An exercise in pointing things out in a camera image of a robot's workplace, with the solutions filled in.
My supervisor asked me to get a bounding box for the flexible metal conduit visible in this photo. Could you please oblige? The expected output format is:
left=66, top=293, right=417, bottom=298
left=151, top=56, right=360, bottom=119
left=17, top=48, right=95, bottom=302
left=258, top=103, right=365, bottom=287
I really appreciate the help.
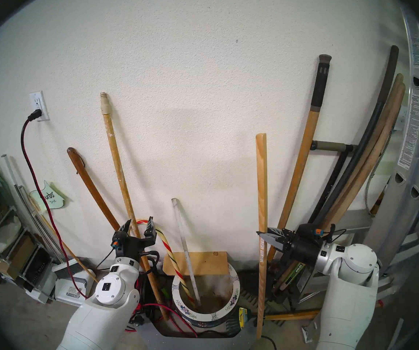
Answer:
left=365, top=134, right=392, bottom=211

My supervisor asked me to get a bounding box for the white plastic pipe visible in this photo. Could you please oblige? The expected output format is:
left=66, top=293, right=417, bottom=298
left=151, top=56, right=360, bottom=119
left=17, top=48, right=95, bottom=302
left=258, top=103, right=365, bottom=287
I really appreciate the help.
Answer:
left=0, top=155, right=62, bottom=258

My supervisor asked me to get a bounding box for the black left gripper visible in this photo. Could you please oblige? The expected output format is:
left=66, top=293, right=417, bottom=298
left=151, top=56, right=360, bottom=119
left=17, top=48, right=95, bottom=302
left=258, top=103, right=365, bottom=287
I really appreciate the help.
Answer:
left=112, top=216, right=158, bottom=261

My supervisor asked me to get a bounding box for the white wall outlet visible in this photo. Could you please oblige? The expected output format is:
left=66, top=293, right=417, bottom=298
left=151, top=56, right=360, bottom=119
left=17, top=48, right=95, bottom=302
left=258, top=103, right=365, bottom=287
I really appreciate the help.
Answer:
left=29, top=91, right=50, bottom=122

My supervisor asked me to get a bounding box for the white vented appliance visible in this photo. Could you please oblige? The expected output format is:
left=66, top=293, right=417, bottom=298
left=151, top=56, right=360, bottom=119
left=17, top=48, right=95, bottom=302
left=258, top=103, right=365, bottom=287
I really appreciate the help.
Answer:
left=51, top=260, right=97, bottom=307

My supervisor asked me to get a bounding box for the grey metal strip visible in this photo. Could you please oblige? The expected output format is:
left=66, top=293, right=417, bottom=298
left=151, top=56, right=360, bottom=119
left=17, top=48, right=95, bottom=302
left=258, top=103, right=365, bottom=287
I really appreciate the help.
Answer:
left=171, top=198, right=201, bottom=305

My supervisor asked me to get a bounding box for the striped candy cane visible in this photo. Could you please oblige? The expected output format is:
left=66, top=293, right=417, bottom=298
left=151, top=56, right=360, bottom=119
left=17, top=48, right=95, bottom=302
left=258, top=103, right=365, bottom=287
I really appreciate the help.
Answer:
left=133, top=219, right=196, bottom=306

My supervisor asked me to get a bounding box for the floral ceramic pot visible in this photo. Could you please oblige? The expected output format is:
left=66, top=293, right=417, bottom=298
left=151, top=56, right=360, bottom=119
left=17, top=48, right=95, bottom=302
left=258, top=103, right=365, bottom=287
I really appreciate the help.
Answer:
left=171, top=264, right=241, bottom=328

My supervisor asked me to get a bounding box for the dark grey long tool handle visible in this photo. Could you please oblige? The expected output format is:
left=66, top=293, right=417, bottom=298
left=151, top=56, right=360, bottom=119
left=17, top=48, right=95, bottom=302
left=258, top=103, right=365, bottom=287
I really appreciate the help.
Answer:
left=310, top=45, right=399, bottom=226

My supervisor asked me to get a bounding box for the dark brown wooden pole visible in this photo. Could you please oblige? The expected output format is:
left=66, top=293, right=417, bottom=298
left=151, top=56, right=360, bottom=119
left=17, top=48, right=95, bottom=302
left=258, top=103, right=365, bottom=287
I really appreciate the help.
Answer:
left=67, top=147, right=122, bottom=231

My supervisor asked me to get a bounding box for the grey metal rail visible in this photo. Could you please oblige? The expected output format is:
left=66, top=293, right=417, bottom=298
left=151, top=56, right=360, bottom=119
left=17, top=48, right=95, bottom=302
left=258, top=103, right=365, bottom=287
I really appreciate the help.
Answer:
left=15, top=185, right=62, bottom=260

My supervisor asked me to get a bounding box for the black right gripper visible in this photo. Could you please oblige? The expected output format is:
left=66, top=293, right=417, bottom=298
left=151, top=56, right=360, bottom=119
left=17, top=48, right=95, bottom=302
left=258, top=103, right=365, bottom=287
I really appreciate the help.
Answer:
left=259, top=227, right=326, bottom=265

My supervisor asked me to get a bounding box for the wooden tool with black grip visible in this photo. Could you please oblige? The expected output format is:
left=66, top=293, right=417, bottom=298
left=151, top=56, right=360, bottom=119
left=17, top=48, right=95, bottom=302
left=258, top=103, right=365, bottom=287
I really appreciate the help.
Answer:
left=267, top=54, right=332, bottom=261

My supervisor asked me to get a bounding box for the red black power cord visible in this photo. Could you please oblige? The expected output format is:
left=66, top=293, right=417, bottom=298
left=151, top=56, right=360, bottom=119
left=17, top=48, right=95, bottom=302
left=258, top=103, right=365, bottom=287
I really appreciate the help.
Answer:
left=20, top=109, right=87, bottom=298

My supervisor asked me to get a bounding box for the thin wooden dowel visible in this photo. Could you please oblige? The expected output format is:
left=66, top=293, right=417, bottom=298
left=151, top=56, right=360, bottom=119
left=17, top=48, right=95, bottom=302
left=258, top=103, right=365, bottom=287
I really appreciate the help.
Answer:
left=31, top=198, right=99, bottom=283

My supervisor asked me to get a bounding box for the wooden board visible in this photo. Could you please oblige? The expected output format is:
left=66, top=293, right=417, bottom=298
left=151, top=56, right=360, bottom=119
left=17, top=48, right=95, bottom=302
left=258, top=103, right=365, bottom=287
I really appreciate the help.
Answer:
left=163, top=252, right=229, bottom=277

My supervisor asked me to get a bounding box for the metal wire shelf rack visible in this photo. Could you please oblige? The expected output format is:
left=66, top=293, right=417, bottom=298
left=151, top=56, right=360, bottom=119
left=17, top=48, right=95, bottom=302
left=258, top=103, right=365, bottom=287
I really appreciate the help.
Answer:
left=0, top=152, right=55, bottom=291

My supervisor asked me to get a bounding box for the aluminium extension ladder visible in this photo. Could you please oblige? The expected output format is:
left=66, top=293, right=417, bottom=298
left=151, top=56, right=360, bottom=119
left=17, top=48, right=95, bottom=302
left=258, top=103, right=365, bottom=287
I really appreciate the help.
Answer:
left=363, top=3, right=419, bottom=306

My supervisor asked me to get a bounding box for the light wooden stick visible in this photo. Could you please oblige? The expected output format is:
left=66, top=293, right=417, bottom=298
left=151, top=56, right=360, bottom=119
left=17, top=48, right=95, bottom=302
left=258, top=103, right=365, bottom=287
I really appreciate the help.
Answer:
left=255, top=133, right=268, bottom=339

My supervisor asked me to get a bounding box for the yellow handled rake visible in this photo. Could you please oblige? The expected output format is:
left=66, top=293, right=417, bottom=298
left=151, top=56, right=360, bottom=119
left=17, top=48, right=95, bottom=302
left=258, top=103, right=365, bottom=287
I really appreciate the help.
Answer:
left=239, top=287, right=321, bottom=322

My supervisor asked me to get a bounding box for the red black cord reel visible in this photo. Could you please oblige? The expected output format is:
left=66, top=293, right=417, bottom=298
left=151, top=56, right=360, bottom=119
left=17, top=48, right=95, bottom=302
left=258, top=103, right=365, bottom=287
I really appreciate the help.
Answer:
left=124, top=269, right=170, bottom=331

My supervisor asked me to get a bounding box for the long wooden tool handle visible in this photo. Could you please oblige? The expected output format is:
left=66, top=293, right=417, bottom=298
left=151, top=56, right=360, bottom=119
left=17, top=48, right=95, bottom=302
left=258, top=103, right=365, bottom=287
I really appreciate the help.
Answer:
left=322, top=83, right=406, bottom=229
left=319, top=73, right=404, bottom=228

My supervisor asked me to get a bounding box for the black tool with T-handle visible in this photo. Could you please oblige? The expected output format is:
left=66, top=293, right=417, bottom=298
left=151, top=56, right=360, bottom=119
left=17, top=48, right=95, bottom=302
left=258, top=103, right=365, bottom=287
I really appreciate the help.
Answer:
left=306, top=141, right=358, bottom=226

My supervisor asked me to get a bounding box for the light wooden pole threaded tip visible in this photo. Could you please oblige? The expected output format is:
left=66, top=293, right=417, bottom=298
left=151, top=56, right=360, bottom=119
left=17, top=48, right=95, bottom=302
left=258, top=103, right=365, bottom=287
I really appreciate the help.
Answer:
left=100, top=92, right=169, bottom=320

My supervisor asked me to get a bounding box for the green paper sign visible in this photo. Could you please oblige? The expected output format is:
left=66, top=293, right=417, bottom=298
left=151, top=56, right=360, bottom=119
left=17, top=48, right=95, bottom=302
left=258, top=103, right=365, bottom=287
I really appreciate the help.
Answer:
left=30, top=180, right=65, bottom=210

